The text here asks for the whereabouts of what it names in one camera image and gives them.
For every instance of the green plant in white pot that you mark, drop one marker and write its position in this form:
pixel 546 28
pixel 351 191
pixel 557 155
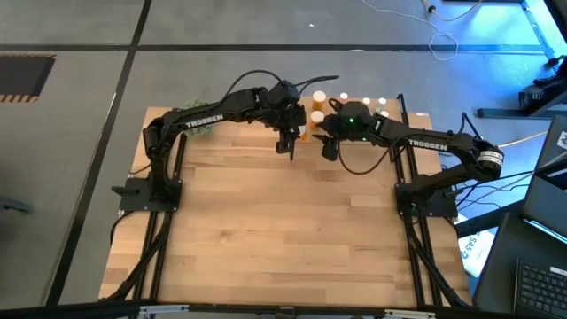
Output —
pixel 192 105

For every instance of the large orange medicine bottle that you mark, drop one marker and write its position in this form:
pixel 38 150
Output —
pixel 319 96
pixel 304 135
pixel 317 117

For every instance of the blue medicine bottle white cap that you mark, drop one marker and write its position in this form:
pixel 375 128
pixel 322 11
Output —
pixel 382 101

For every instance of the wooden shelf black frame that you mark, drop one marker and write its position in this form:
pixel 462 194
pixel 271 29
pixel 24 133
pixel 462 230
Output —
pixel 398 106

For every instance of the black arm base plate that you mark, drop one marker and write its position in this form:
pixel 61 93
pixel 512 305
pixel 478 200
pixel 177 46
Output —
pixel 128 201
pixel 443 208

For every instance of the black diagonal frame brace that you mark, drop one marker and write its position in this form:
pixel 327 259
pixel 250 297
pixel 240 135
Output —
pixel 131 274
pixel 448 283

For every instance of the white paper sheet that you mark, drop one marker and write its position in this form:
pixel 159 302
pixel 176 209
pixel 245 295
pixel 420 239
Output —
pixel 476 257

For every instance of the silver aluminium bracket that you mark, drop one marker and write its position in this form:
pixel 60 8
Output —
pixel 409 313
pixel 164 308

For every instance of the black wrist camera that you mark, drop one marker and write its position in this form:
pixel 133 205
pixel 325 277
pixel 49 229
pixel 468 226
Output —
pixel 330 153
pixel 285 144

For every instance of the pink medicine bottle white cap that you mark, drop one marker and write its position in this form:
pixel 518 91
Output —
pixel 344 95

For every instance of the dark laptop with keyboard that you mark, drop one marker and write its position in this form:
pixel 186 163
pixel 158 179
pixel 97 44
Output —
pixel 500 274

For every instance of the person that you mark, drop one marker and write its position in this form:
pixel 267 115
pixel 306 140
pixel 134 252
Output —
pixel 547 84

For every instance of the grey laptop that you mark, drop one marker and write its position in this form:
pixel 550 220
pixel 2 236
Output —
pixel 549 195

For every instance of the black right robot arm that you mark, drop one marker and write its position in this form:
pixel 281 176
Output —
pixel 427 144

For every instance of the black desk leg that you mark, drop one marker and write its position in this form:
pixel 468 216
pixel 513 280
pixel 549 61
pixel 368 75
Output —
pixel 487 219

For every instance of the yellow-green medicine bottle white cap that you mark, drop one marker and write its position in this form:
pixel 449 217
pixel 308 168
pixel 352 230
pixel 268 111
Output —
pixel 366 101

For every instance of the black desk leg frame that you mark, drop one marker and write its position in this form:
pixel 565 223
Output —
pixel 500 113

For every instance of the grey floor object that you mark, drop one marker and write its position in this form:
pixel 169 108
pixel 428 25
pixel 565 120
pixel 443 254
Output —
pixel 13 204

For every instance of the black aluminium frame rail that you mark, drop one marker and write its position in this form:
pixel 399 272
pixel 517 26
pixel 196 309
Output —
pixel 416 266
pixel 230 308
pixel 432 266
pixel 144 266
pixel 159 266

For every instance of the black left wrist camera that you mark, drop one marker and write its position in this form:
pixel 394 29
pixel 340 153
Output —
pixel 285 144

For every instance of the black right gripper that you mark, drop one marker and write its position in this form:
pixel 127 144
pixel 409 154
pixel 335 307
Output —
pixel 352 122

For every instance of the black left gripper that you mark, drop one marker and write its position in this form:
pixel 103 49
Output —
pixel 288 117

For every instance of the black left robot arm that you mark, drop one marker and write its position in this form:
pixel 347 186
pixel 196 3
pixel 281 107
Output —
pixel 204 120

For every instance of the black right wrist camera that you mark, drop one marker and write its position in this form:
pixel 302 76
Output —
pixel 330 153

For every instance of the black table-level camera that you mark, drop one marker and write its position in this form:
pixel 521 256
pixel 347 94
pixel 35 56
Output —
pixel 286 311

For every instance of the dark hatch with hazard stripes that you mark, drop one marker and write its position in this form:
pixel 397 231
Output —
pixel 22 75

